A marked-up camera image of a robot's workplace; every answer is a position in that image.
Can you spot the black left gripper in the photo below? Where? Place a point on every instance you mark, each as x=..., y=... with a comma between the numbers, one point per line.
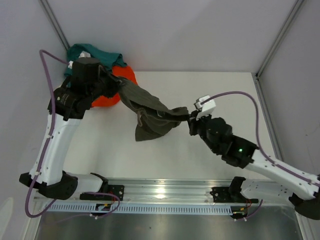
x=114, y=82

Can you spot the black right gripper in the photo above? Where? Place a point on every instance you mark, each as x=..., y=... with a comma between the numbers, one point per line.
x=193, y=122

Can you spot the olive green shorts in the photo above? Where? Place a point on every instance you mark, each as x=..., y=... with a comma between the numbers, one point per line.
x=154, y=119

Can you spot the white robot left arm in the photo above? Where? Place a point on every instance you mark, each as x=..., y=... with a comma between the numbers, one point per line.
x=66, y=111

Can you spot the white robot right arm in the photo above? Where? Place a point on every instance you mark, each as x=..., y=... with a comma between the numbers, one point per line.
x=289, y=185

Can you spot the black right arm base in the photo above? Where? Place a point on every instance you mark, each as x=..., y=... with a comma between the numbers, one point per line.
x=224, y=194

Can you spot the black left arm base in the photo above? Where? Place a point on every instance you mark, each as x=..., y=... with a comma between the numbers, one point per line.
x=106, y=193

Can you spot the teal shorts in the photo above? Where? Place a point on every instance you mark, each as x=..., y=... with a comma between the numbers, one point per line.
x=86, y=50

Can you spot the orange shorts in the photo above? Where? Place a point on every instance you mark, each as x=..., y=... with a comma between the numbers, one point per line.
x=118, y=71

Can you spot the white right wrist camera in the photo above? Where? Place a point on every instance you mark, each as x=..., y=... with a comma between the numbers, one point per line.
x=204, y=106

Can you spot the aluminium mounting rail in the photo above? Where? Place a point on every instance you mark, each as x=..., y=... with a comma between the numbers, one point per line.
x=135, y=190

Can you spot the white slotted cable duct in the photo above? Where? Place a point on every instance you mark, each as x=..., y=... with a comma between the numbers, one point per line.
x=135, y=208

